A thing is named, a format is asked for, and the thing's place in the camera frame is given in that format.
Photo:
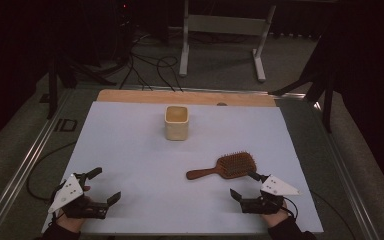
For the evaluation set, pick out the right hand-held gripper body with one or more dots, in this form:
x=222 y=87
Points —
x=276 y=188

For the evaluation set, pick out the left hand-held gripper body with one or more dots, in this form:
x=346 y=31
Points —
x=67 y=193

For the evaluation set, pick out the brown wooden hairbrush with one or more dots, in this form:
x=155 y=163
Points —
x=236 y=165

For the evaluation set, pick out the beige square cup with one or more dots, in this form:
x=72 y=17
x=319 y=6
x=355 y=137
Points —
x=176 y=131

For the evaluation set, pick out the person's right hand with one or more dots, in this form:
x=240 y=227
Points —
x=276 y=219

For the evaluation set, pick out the person's left hand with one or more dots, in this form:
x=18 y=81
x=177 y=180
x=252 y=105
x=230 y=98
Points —
x=71 y=225

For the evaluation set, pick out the white table sheet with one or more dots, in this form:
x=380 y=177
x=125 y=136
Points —
x=146 y=160

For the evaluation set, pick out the black tripod stand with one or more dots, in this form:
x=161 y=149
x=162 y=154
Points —
x=326 y=100
x=52 y=90

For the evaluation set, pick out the wooden table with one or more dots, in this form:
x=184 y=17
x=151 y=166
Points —
x=166 y=96

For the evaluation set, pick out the white metal stand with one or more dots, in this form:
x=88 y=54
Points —
x=225 y=25

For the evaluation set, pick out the aluminium floor frame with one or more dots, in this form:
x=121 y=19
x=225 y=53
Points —
x=23 y=166

